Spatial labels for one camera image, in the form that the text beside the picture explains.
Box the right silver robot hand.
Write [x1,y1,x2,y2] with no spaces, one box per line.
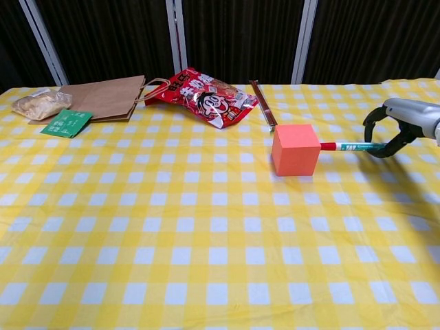
[362,98,440,160]

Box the red-capped white marker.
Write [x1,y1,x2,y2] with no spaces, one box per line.
[320,141,389,153]

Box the orange cube block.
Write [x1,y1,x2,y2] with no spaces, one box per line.
[271,124,322,177]

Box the yellow white checkered tablecloth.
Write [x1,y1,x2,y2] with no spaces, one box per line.
[0,78,440,330]

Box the packaged chopsticks pair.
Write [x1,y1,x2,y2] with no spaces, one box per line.
[248,79,278,133]

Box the red cartoon snack bag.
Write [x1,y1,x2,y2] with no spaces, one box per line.
[144,66,260,130]

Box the brown paper bag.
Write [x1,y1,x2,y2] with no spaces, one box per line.
[27,75,172,125]

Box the green printed packet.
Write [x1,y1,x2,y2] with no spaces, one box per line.
[39,109,94,139]

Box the clear bag of pastries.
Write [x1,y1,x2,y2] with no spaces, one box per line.
[10,88,73,121]

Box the white partition post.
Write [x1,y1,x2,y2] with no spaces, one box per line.
[19,0,69,87]
[165,0,189,75]
[290,0,318,85]

